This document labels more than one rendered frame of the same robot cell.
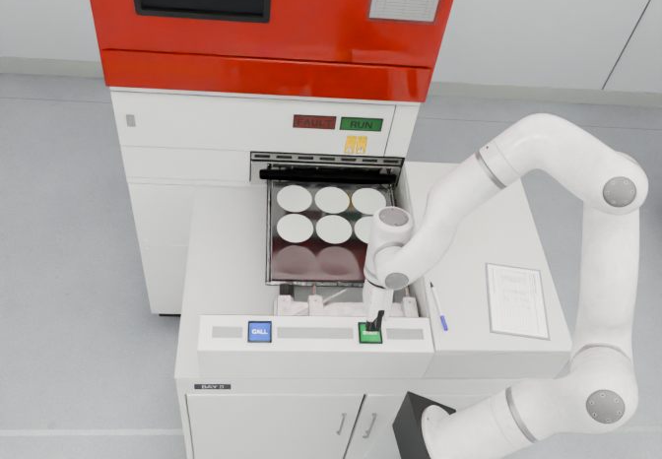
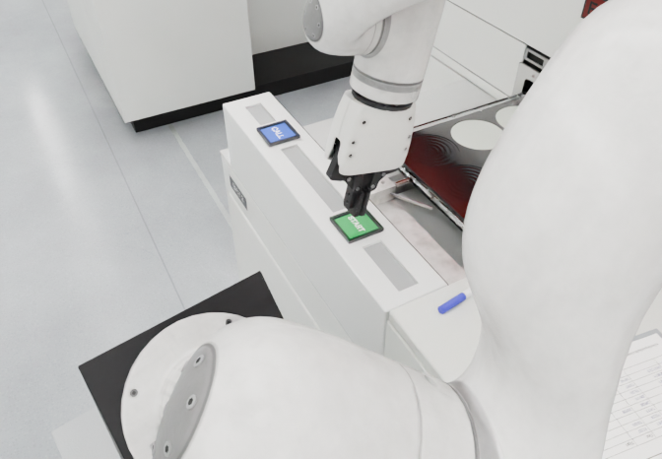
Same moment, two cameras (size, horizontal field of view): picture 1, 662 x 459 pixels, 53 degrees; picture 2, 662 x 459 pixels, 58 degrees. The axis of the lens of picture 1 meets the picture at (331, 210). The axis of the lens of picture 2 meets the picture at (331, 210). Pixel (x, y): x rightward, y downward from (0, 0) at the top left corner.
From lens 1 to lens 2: 124 cm
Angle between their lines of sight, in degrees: 49
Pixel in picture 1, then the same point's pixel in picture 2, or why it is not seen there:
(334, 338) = (320, 196)
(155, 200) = (431, 84)
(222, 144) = (501, 20)
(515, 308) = not seen: hidden behind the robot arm
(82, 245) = not seen: hidden behind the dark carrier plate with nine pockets
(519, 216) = not seen: outside the picture
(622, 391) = (225, 399)
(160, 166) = (444, 33)
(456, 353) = (413, 350)
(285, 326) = (302, 149)
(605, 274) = (552, 66)
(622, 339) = (528, 437)
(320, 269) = (438, 173)
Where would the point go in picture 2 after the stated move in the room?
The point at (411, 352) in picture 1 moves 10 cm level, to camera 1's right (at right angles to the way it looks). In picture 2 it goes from (362, 283) to (392, 344)
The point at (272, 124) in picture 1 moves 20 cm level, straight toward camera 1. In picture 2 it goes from (560, 3) to (473, 23)
